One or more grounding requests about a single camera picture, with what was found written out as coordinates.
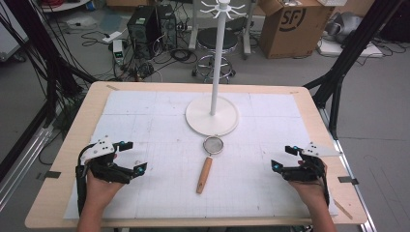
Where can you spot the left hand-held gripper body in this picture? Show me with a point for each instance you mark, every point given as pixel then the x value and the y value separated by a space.
pixel 103 167

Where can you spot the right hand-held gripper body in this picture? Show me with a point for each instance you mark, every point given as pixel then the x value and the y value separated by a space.
pixel 306 169

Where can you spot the white hook rack stand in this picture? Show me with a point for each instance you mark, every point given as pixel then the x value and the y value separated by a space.
pixel 213 112

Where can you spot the person's left hand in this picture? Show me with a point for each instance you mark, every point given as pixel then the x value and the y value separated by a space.
pixel 101 188

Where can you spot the person's right hand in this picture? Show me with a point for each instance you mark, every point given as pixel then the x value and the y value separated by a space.
pixel 307 191

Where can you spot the white grid mat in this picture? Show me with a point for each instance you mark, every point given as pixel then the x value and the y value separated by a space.
pixel 180 180

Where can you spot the black tape strip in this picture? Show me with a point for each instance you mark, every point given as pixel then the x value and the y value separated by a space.
pixel 51 174
pixel 348 180

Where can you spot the thin wooden stick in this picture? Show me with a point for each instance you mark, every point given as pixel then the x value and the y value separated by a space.
pixel 343 209

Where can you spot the small device with green display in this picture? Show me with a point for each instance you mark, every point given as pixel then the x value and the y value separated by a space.
pixel 118 51

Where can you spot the white power strip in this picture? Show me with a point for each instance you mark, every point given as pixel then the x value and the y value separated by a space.
pixel 112 37

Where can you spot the white flat board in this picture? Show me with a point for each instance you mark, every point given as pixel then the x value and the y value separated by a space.
pixel 348 50

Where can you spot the black computer tower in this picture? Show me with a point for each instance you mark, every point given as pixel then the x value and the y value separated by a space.
pixel 145 29

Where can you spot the brown cardboard box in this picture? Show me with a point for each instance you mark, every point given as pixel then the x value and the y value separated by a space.
pixel 290 29

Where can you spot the grey rounded device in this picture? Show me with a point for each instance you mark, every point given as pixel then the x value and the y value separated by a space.
pixel 343 25

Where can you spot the black round stool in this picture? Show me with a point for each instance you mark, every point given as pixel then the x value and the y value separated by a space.
pixel 212 40

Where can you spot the white round table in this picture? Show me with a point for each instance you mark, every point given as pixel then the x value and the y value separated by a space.
pixel 64 5

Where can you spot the aluminium rail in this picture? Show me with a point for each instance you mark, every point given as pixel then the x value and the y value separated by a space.
pixel 351 167
pixel 22 167

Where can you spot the white metal frame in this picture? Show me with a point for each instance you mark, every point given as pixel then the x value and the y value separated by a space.
pixel 246 35

